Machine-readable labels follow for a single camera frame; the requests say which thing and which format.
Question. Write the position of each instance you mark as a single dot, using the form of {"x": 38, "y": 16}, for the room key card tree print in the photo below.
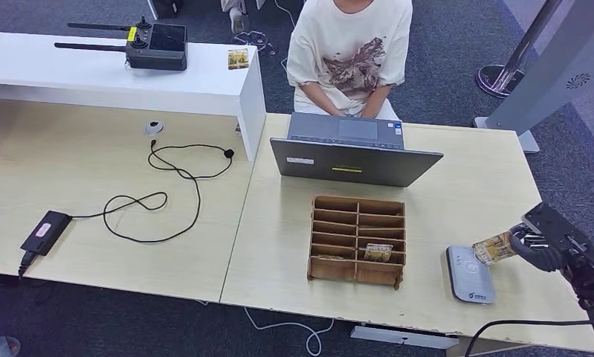
{"x": 238, "y": 59}
{"x": 331, "y": 257}
{"x": 378, "y": 253}

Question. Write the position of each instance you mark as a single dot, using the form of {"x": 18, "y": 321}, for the wooden card organizer box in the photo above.
{"x": 326, "y": 270}

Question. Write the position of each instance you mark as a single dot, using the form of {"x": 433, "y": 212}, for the grey card reader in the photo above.
{"x": 469, "y": 286}

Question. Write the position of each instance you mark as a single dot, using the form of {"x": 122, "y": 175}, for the chrome stanchion post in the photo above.
{"x": 498, "y": 79}

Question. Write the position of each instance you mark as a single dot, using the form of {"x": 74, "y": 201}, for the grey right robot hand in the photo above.
{"x": 543, "y": 258}

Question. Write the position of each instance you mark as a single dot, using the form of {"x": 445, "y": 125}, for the person's right forearm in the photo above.
{"x": 321, "y": 101}

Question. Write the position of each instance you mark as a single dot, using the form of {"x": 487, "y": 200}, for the black power adapter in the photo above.
{"x": 45, "y": 231}

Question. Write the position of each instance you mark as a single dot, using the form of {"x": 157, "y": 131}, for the person's left forearm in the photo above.
{"x": 375, "y": 103}

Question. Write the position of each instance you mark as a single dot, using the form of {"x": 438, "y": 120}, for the white strip under desk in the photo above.
{"x": 400, "y": 337}

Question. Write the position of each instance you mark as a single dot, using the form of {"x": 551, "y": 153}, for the white raised counter shelf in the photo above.
{"x": 80, "y": 79}

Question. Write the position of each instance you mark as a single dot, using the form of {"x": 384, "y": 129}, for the black remote controller with antennas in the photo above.
{"x": 156, "y": 59}

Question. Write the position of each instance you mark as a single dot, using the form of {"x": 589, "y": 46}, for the person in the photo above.
{"x": 351, "y": 44}

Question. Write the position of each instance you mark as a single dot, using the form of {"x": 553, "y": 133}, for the grey laptop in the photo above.
{"x": 355, "y": 165}

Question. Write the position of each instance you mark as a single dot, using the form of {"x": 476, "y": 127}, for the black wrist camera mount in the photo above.
{"x": 552, "y": 224}

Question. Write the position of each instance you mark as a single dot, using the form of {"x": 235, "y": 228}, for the grey kiosk stand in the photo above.
{"x": 548, "y": 74}

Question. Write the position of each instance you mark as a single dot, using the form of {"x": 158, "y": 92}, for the black box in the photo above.
{"x": 168, "y": 7}

